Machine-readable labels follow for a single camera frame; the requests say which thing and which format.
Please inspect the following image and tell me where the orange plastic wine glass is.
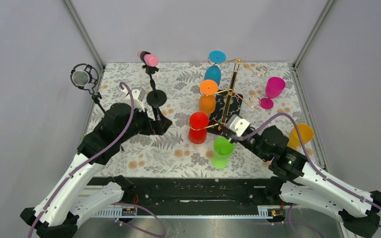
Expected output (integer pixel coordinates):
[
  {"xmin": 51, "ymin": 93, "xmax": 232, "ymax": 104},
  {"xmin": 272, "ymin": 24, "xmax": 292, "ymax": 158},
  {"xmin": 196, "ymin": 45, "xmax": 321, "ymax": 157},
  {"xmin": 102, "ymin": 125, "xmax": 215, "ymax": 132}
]
[{"xmin": 198, "ymin": 79, "xmax": 218, "ymax": 115}]

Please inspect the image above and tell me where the yellow plastic wine glass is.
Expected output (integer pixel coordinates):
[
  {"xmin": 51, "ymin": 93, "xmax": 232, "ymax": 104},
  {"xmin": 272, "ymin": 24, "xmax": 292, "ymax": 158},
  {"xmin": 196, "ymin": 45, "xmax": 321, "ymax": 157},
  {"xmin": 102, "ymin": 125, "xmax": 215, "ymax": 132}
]
[{"xmin": 287, "ymin": 123, "xmax": 314, "ymax": 150}]

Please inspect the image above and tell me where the red plastic wine glass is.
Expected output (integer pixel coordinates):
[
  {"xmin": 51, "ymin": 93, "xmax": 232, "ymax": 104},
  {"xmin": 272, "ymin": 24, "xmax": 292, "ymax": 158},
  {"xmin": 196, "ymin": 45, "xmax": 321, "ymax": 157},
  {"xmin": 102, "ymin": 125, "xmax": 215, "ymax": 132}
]
[{"xmin": 188, "ymin": 112, "xmax": 209, "ymax": 144}]

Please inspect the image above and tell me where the floral patterned table cloth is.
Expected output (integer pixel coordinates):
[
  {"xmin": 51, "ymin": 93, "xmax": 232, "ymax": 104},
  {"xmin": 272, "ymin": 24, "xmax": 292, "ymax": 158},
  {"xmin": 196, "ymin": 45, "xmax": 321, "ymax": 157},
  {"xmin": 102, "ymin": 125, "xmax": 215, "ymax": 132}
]
[{"xmin": 98, "ymin": 62, "xmax": 305, "ymax": 178}]

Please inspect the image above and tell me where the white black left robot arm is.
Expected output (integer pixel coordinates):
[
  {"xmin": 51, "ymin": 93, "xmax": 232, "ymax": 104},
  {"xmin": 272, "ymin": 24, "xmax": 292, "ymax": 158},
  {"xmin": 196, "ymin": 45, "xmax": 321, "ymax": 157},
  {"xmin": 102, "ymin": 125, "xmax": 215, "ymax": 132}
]
[{"xmin": 20, "ymin": 103, "xmax": 173, "ymax": 238}]

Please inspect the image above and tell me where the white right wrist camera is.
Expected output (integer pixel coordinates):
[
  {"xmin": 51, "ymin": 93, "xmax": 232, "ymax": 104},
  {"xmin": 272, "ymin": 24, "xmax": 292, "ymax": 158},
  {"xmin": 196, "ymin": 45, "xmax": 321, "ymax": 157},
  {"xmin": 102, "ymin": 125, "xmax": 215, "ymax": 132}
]
[{"xmin": 226, "ymin": 115, "xmax": 251, "ymax": 137}]

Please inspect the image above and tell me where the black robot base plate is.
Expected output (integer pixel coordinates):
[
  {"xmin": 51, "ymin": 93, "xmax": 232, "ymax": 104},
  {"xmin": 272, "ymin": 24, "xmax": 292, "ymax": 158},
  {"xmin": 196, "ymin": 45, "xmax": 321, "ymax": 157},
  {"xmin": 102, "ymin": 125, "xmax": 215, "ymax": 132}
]
[{"xmin": 120, "ymin": 178, "xmax": 288, "ymax": 216}]

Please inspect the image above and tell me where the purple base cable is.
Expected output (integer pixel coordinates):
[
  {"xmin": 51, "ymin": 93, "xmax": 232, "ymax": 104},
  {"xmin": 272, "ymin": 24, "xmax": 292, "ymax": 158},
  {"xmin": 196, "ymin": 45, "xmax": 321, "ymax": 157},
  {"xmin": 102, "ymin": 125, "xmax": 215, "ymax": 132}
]
[{"xmin": 110, "ymin": 202, "xmax": 167, "ymax": 238}]

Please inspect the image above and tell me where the blue plastic wine glass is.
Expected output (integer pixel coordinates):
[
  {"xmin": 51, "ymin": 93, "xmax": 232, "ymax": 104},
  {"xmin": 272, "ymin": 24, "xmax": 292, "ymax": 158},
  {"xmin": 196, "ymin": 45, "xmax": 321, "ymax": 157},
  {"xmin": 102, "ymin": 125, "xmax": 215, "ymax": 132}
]
[{"xmin": 203, "ymin": 50, "xmax": 226, "ymax": 86}]

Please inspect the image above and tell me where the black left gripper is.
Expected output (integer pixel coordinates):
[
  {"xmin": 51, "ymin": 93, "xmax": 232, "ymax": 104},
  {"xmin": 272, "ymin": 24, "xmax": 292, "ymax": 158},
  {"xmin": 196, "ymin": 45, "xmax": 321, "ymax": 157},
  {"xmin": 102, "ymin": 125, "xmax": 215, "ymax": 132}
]
[{"xmin": 119, "ymin": 104, "xmax": 172, "ymax": 143}]

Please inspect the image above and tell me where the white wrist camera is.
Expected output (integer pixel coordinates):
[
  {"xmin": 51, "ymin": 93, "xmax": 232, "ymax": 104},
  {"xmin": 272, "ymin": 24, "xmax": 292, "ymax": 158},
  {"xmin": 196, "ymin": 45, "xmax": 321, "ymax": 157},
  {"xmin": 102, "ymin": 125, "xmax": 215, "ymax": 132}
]
[
  {"xmin": 226, "ymin": 115, "xmax": 251, "ymax": 137},
  {"xmin": 122, "ymin": 87, "xmax": 146, "ymax": 112}
]

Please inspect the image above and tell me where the pink microphone on black stand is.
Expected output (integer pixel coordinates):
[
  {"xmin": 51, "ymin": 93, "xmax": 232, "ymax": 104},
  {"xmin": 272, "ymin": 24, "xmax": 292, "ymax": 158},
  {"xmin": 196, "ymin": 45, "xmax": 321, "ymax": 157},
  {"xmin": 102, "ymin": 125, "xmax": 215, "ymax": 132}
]
[{"xmin": 137, "ymin": 51, "xmax": 167, "ymax": 107}]

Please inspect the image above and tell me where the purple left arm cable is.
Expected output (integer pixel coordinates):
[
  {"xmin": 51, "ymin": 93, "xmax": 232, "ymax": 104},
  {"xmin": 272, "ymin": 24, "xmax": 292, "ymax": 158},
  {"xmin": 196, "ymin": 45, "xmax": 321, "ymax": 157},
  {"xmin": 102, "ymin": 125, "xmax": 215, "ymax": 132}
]
[{"xmin": 27, "ymin": 81, "xmax": 136, "ymax": 238}]

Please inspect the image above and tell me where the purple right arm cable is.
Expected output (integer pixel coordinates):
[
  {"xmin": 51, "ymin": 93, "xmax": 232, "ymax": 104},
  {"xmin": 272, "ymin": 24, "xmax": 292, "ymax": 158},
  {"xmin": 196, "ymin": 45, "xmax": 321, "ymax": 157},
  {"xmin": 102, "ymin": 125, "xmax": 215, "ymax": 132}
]
[{"xmin": 231, "ymin": 113, "xmax": 381, "ymax": 228}]

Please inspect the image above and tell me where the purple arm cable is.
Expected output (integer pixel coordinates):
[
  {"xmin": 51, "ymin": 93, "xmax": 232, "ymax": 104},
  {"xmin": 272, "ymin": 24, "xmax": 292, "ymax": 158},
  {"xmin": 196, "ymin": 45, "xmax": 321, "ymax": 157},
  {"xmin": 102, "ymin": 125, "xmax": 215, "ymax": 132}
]
[
  {"xmin": 27, "ymin": 81, "xmax": 136, "ymax": 238},
  {"xmin": 231, "ymin": 113, "xmax": 381, "ymax": 228}
]

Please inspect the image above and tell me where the gold wire wine glass rack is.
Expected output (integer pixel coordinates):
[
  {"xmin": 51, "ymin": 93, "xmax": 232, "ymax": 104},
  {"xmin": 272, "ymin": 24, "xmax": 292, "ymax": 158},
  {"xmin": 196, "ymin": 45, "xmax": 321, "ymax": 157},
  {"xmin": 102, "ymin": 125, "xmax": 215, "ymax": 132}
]
[{"xmin": 189, "ymin": 58, "xmax": 268, "ymax": 131}]

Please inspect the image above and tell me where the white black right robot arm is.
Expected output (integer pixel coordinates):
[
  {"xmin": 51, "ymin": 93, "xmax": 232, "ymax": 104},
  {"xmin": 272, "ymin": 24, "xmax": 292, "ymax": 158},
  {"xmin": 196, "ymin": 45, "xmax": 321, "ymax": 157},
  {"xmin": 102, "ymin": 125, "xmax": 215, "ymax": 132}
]
[{"xmin": 240, "ymin": 125, "xmax": 381, "ymax": 238}]

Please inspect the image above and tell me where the grey studio microphone on stand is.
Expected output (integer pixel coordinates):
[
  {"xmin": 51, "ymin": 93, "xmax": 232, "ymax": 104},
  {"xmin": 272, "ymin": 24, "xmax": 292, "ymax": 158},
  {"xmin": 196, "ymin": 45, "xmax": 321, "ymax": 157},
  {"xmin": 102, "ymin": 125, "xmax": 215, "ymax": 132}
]
[{"xmin": 70, "ymin": 63, "xmax": 106, "ymax": 114}]

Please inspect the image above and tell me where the green plastic wine glass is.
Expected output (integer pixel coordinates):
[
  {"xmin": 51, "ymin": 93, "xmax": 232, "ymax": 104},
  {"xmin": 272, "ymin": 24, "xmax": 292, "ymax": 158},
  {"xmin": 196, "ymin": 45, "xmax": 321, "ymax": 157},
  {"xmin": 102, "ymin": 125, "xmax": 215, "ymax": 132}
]
[{"xmin": 211, "ymin": 136, "xmax": 235, "ymax": 169}]

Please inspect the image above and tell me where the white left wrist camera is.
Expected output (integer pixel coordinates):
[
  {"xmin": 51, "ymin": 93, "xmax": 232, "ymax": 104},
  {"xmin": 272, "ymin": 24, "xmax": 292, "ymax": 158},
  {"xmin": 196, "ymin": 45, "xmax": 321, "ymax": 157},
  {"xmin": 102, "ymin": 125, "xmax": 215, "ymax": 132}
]
[{"xmin": 122, "ymin": 87, "xmax": 146, "ymax": 112}]

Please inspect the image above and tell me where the magenta plastic wine glass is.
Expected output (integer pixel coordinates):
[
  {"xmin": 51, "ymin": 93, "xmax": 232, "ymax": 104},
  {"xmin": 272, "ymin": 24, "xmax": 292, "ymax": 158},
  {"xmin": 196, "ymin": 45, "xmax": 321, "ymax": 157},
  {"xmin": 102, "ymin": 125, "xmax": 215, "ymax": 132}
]
[{"xmin": 260, "ymin": 77, "xmax": 286, "ymax": 110}]

